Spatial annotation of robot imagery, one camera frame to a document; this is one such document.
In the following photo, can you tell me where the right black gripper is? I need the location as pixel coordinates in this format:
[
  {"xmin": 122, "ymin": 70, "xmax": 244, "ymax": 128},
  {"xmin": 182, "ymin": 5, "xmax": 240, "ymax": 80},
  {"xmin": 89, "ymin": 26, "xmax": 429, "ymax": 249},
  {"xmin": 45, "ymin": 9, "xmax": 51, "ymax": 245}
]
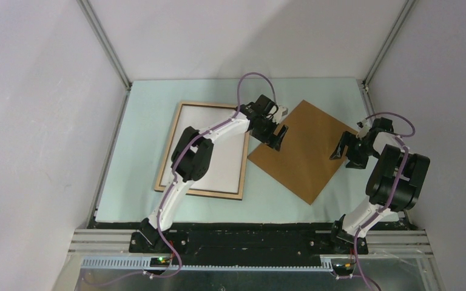
[{"xmin": 329, "ymin": 130, "xmax": 379, "ymax": 169}]

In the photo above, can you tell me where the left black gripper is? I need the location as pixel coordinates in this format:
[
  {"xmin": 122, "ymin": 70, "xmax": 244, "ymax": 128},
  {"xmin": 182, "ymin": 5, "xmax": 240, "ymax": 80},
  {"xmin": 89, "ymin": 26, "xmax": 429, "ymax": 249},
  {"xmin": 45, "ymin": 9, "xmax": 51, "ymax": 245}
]
[{"xmin": 249, "ymin": 115, "xmax": 287, "ymax": 152}]

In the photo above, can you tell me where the brown cardboard backing board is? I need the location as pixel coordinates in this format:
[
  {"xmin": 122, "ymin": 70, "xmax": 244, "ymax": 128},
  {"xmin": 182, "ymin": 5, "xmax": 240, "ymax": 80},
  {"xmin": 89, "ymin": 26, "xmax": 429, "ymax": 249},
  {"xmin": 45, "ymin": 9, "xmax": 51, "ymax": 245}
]
[{"xmin": 248, "ymin": 100, "xmax": 356, "ymax": 205}]

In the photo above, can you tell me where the black picture frame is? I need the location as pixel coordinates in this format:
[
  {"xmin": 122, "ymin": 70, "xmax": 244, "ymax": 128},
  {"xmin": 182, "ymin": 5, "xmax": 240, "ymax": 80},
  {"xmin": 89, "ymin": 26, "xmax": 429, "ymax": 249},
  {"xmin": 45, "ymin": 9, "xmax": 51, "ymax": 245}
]
[{"xmin": 154, "ymin": 100, "xmax": 251, "ymax": 201}]

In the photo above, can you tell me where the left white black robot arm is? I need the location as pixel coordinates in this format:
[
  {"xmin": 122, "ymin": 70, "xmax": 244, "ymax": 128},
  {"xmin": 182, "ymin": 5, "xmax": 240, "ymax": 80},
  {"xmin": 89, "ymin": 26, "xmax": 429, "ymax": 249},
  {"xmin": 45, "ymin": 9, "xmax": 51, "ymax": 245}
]
[{"xmin": 138, "ymin": 95, "xmax": 288, "ymax": 253}]

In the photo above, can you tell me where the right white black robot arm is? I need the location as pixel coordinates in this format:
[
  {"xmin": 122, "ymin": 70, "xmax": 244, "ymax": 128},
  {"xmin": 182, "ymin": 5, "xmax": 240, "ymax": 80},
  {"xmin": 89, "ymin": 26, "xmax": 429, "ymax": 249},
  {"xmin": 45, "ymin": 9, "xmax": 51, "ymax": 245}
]
[{"xmin": 328, "ymin": 112, "xmax": 431, "ymax": 253}]

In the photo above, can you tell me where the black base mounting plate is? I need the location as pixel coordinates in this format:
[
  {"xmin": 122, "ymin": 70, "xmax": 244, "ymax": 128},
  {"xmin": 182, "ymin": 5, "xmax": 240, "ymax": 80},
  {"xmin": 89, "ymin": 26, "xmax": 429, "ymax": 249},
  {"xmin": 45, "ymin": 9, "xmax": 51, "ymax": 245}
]
[{"xmin": 129, "ymin": 222, "xmax": 368, "ymax": 267}]

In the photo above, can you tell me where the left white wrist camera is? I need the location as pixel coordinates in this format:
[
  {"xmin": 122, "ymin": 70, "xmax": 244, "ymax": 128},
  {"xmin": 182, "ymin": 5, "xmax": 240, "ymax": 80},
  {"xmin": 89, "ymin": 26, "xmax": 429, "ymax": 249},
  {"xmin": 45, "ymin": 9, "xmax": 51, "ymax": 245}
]
[{"xmin": 272, "ymin": 105, "xmax": 288, "ymax": 124}]

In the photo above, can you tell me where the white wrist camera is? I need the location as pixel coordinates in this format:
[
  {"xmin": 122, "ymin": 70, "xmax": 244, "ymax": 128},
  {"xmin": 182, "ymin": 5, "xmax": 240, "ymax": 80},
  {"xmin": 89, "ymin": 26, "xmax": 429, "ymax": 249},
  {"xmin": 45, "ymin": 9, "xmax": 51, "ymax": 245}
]
[
  {"xmin": 356, "ymin": 119, "xmax": 371, "ymax": 139},
  {"xmin": 272, "ymin": 105, "xmax": 288, "ymax": 124}
]

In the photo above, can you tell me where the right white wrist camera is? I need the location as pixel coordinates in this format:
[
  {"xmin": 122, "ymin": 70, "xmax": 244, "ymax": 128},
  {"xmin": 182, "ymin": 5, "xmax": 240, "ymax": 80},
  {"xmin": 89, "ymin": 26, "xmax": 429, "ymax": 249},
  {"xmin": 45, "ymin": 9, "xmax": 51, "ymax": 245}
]
[{"xmin": 356, "ymin": 119, "xmax": 371, "ymax": 139}]

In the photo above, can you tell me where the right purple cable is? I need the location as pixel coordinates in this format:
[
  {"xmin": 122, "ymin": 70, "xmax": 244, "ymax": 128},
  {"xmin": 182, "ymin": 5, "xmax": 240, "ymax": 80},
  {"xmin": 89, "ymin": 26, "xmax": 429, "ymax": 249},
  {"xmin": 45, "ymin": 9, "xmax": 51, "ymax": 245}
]
[{"xmin": 351, "ymin": 112, "xmax": 417, "ymax": 291}]

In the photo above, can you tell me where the purple cable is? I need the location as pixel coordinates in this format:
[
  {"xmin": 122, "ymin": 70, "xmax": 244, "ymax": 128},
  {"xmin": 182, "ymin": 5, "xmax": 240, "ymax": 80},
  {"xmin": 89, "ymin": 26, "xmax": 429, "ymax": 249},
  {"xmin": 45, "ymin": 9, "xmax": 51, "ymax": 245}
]
[
  {"xmin": 351, "ymin": 112, "xmax": 417, "ymax": 291},
  {"xmin": 155, "ymin": 72, "xmax": 278, "ymax": 279}
]

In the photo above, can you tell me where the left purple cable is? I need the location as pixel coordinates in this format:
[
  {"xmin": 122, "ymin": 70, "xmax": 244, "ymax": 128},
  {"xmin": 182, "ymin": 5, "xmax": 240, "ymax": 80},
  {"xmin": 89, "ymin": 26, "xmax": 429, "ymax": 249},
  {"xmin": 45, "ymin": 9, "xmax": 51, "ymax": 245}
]
[{"xmin": 155, "ymin": 72, "xmax": 278, "ymax": 279}]

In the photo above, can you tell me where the aluminium frame rail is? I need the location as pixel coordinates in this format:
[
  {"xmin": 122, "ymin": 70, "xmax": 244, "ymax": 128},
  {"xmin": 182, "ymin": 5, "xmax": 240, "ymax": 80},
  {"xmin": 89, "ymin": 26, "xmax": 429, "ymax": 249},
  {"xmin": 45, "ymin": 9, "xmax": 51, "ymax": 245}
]
[{"xmin": 67, "ymin": 229, "xmax": 435, "ymax": 272}]

